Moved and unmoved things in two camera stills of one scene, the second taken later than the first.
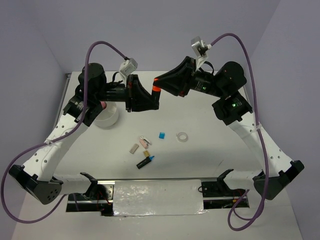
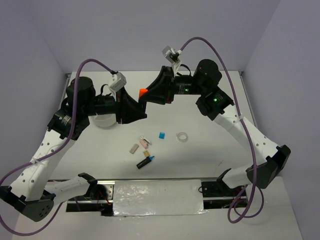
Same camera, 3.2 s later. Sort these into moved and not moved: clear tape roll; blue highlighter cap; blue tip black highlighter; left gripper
Moved: left gripper
Not moved: blue highlighter cap; blue tip black highlighter; clear tape roll
